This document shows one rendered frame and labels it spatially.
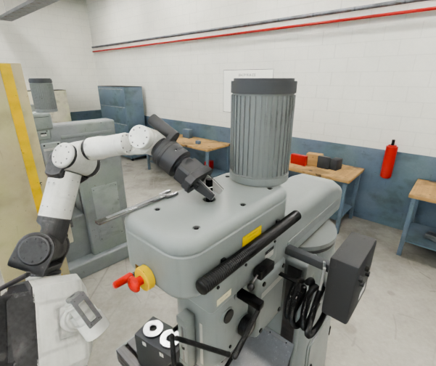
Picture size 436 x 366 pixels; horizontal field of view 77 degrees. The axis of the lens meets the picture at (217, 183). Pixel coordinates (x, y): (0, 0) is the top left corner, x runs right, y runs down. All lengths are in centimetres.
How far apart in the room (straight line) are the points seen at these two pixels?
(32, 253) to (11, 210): 149
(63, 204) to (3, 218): 147
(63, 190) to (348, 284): 88
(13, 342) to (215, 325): 50
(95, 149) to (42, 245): 30
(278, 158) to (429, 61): 401
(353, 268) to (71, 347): 80
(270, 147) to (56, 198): 66
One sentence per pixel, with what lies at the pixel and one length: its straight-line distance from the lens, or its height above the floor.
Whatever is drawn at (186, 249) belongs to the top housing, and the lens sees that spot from 60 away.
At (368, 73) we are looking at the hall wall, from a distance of 487.
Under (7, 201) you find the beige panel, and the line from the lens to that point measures 237.
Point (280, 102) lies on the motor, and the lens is 83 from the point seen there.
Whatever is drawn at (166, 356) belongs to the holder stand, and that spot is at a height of 112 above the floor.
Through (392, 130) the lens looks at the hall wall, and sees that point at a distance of 483.
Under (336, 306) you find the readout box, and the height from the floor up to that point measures 157.
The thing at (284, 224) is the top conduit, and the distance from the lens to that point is 85.
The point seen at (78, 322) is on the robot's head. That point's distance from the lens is 86.
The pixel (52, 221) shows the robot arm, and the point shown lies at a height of 182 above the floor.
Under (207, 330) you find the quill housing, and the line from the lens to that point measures 92.
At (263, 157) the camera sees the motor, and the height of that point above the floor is 199.
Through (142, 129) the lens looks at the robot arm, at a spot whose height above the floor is 208.
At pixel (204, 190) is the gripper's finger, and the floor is 193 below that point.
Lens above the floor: 221
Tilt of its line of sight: 21 degrees down
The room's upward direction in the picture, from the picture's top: straight up
